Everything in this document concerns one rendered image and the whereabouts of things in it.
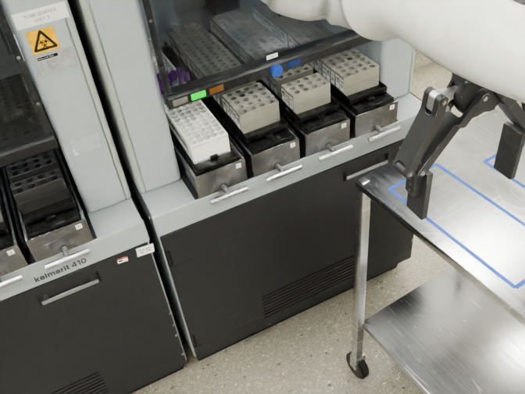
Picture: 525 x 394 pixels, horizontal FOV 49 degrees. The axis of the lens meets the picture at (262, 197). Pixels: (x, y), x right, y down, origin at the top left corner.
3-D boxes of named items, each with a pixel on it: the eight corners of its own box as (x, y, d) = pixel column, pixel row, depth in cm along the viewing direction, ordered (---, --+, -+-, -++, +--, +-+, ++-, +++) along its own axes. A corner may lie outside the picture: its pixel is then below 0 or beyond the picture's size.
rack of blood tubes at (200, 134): (156, 110, 161) (151, 91, 157) (189, 99, 164) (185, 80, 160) (194, 168, 141) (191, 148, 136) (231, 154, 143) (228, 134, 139)
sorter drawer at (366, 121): (246, 41, 202) (244, 16, 196) (281, 30, 206) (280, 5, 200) (363, 147, 152) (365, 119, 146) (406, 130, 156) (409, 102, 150)
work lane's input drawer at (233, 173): (122, 80, 189) (115, 55, 183) (161, 67, 193) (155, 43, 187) (205, 210, 139) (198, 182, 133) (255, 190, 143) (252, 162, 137)
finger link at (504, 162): (503, 123, 69) (508, 120, 69) (492, 167, 74) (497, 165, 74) (522, 135, 67) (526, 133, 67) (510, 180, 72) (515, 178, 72)
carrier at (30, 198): (69, 191, 135) (62, 172, 131) (72, 196, 134) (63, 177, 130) (20, 209, 132) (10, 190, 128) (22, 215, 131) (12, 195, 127)
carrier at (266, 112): (277, 116, 151) (275, 97, 147) (280, 120, 149) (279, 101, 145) (237, 131, 147) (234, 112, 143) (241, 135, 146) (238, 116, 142)
